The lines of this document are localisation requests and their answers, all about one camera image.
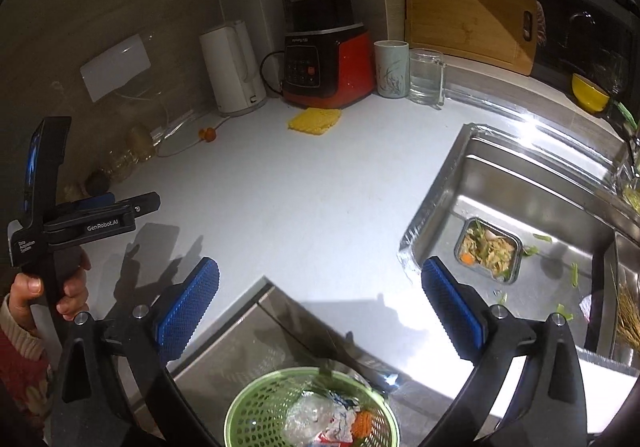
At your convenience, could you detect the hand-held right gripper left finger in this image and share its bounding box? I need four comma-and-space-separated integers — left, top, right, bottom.
50, 256, 221, 447

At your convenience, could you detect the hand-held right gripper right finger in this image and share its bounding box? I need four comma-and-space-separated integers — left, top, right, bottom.
417, 256, 587, 447

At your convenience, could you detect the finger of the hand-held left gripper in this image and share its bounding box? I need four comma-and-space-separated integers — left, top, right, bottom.
64, 194, 117, 214
112, 193, 162, 218

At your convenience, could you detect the green perforated waste basket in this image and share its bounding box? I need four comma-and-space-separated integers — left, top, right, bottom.
223, 366, 401, 447

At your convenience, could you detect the blue and white packet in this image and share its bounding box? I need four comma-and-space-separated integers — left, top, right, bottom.
320, 389, 362, 411

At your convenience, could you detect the orange mesh scrap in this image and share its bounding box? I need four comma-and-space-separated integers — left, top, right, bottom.
352, 409, 376, 436

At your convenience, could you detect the clear plastic wrap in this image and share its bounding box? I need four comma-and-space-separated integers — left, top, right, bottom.
284, 389, 342, 444

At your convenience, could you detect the person's left forearm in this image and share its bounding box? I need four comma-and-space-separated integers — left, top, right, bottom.
0, 294, 54, 424

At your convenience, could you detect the person's left hand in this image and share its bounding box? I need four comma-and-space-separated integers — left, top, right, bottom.
7, 249, 92, 329

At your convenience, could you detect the sink strainer basket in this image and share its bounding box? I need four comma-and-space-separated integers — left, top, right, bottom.
453, 216, 524, 284

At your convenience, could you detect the stainless steel sink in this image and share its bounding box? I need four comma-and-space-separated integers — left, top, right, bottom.
397, 121, 640, 371

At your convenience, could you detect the white electric kettle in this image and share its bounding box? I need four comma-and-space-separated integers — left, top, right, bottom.
198, 19, 269, 118

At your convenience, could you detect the yellow dish cloth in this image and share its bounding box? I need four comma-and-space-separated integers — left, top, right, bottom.
286, 106, 344, 136

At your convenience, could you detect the clear glass mug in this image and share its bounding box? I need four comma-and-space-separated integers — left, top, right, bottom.
407, 48, 447, 109

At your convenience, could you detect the white ceramic mug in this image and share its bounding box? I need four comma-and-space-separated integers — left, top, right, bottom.
373, 40, 410, 99

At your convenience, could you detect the red and black blender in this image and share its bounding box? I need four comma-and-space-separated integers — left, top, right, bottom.
267, 0, 377, 110

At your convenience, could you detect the yellow bowl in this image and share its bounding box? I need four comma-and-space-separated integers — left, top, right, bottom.
571, 72, 612, 114

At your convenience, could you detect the green plastic utensil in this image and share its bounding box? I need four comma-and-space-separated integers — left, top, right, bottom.
612, 101, 640, 133

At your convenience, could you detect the wooden cutting board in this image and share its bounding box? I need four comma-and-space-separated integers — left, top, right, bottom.
403, 0, 539, 77

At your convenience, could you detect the white power cord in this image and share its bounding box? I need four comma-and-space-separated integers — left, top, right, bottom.
157, 114, 236, 159

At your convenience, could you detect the white wall socket plate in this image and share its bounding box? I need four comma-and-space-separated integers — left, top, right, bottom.
80, 33, 152, 103

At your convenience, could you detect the black power cord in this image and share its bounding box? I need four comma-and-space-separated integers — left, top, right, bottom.
259, 50, 287, 98

